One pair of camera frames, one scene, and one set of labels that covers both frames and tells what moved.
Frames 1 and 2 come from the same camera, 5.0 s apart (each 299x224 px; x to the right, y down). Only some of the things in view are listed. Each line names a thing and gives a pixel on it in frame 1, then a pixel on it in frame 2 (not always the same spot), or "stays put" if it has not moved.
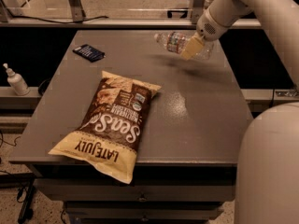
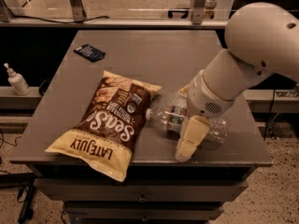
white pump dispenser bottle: [17, 82] stays put
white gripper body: [206, 28] -> [203, 99]
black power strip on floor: [26, 214] stays put
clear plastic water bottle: [174, 41] -> [173, 119]
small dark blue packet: [90, 52] stays put
